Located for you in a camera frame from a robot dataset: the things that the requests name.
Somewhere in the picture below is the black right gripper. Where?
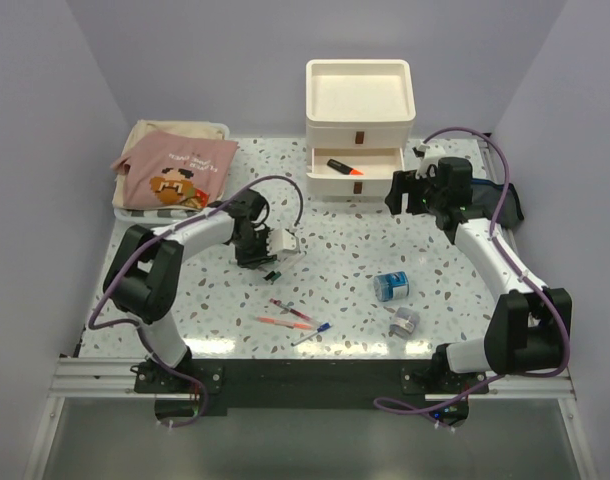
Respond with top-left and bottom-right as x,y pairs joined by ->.
384,168 -> 445,216

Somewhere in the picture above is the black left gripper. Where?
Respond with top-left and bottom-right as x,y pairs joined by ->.
232,227 -> 277,270

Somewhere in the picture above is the dark green cap marker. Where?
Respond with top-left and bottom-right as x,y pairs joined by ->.
264,265 -> 290,284

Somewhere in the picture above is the dark red pen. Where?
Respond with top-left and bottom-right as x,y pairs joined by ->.
269,298 -> 321,326

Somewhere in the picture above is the orange black highlighter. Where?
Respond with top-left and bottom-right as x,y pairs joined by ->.
326,158 -> 363,176

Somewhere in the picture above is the orange pen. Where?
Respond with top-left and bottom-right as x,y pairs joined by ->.
255,317 -> 315,330

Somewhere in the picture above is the cream drawer organizer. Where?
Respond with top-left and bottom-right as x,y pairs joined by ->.
305,59 -> 416,198

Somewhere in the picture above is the black cap white marker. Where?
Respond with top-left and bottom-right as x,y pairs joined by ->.
279,252 -> 307,269

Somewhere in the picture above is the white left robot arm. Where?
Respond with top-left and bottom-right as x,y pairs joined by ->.
103,190 -> 277,392

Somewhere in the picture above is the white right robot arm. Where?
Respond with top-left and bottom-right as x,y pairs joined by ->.
385,157 -> 572,393

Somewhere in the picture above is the grey pencil pouch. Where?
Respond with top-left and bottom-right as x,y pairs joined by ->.
472,178 -> 525,229

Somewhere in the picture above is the blue label can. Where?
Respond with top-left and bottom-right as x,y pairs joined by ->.
373,271 -> 410,302

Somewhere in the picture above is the blue cap ballpoint pen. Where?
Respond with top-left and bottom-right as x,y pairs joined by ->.
291,323 -> 331,347

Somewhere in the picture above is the white laundry tray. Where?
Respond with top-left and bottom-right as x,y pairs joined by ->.
112,119 -> 230,226

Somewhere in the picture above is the pink printed t-shirt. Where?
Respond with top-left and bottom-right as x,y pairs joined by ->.
109,132 -> 239,211

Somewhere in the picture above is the clear tape roll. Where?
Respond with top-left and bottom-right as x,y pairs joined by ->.
389,307 -> 419,340

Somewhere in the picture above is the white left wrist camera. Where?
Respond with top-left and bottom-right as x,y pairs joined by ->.
267,229 -> 300,255

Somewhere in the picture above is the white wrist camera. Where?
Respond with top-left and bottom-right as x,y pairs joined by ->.
413,142 -> 446,179
267,229 -> 300,255

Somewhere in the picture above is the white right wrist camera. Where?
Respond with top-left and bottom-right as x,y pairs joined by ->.
413,142 -> 446,179

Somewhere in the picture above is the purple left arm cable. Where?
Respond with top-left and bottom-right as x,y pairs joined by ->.
87,174 -> 306,429

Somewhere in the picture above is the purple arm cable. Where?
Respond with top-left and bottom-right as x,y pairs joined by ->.
373,127 -> 572,430
87,174 -> 306,429

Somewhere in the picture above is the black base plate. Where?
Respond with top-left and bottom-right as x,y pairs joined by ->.
130,359 -> 486,420

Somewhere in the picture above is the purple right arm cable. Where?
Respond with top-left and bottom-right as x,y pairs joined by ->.
373,127 -> 572,430

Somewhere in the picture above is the aluminium frame rail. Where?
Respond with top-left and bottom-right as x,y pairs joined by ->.
48,358 -> 576,400

